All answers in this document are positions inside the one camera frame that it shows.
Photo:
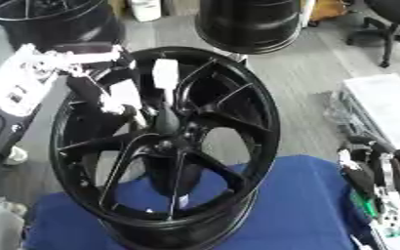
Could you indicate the black office chair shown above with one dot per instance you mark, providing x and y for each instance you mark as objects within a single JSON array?
[{"x": 392, "y": 22}]

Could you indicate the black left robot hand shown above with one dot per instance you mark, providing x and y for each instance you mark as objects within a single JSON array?
[{"x": 89, "y": 92}]

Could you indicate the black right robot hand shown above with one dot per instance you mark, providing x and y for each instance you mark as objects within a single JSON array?
[{"x": 361, "y": 177}]

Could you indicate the black spoked wheel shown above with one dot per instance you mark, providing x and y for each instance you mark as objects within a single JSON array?
[{"x": 240, "y": 107}]

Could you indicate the yellow bag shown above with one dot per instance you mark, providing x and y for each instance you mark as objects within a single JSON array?
[{"x": 327, "y": 9}]

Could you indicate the black wheel rim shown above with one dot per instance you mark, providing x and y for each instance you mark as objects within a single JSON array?
[{"x": 55, "y": 22}]

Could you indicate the white flat box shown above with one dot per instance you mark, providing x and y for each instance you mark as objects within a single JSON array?
[{"x": 388, "y": 104}]

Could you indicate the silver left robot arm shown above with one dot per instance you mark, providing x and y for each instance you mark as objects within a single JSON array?
[{"x": 21, "y": 81}]

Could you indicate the white container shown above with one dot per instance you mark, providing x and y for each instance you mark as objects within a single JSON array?
[{"x": 145, "y": 9}]

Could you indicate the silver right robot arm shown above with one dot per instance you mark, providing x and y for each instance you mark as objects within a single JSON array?
[{"x": 396, "y": 226}]

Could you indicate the white pin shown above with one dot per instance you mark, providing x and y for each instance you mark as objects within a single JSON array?
[
  {"x": 164, "y": 73},
  {"x": 125, "y": 94}
]

